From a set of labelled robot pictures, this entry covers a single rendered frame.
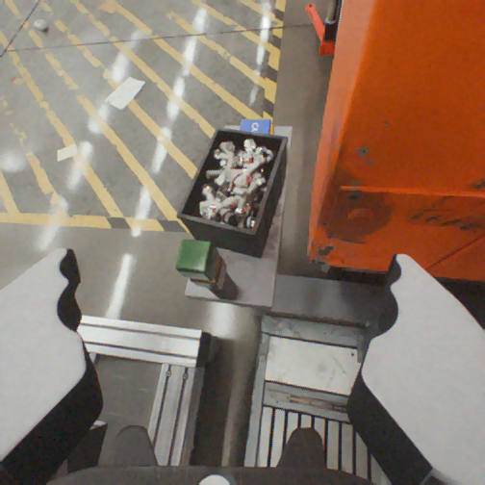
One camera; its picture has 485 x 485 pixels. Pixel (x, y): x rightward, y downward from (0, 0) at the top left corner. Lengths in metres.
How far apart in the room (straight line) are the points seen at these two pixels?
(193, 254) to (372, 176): 0.20
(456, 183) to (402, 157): 0.05
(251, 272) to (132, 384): 0.47
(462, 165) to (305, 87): 1.33
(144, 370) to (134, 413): 0.10
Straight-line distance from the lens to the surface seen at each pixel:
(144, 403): 0.81
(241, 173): 0.46
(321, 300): 0.82
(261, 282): 0.50
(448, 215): 0.29
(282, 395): 0.86
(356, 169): 0.22
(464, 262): 0.42
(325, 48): 1.59
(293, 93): 1.50
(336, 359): 0.87
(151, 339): 0.79
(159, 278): 1.07
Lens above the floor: 0.93
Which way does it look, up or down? 66 degrees down
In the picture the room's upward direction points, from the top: 21 degrees counter-clockwise
